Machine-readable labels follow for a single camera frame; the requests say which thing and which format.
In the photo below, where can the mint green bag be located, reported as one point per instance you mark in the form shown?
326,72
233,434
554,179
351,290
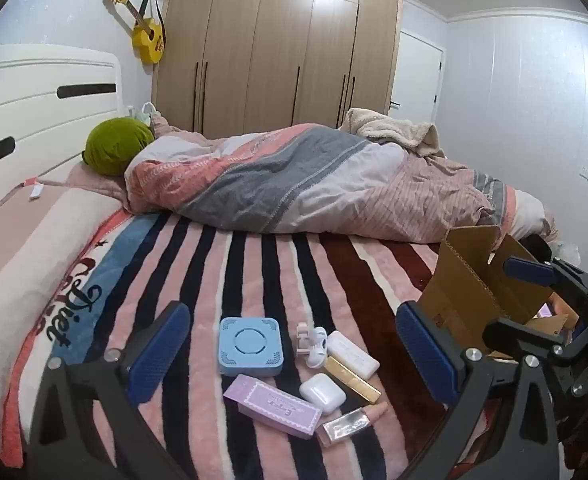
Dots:
146,112

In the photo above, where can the white earbuds case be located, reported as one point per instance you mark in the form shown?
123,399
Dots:
322,392

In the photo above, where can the wooden wardrobe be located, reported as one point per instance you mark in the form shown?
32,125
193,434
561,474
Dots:
274,55

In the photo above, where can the white door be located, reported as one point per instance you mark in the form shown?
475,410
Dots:
416,75

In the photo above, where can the white plastic clip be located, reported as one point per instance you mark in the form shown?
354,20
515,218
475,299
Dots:
314,345

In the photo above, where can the beige fleece blanket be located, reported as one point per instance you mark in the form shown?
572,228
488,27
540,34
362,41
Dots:
394,130

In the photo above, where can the pink and white pillow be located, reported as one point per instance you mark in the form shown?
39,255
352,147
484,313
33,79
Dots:
29,250

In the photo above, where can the white rectangular case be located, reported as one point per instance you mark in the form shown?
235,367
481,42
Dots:
354,355

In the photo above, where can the yellow guitar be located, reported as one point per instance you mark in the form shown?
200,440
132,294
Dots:
146,37

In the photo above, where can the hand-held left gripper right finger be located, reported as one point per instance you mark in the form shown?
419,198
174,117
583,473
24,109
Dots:
424,355

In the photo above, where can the dark cloth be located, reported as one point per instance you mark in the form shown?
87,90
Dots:
539,247

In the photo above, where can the blue square plastic device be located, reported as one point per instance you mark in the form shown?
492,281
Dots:
250,346

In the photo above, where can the white bed headboard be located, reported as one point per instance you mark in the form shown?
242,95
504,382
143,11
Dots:
29,105

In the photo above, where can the brown cardboard box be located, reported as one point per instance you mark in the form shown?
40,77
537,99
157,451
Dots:
469,280

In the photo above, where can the pale pink pillow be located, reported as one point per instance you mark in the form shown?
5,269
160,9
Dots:
529,215

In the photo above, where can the purple cosmetic box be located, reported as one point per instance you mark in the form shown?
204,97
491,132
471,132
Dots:
274,405

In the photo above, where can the green round pillow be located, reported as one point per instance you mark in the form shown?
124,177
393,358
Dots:
116,145

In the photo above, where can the pink and grey quilt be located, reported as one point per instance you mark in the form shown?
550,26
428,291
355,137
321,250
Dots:
294,180

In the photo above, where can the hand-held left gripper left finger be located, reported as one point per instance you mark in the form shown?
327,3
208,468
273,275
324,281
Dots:
156,355

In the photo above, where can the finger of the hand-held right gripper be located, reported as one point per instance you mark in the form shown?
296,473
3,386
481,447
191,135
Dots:
526,271
519,335

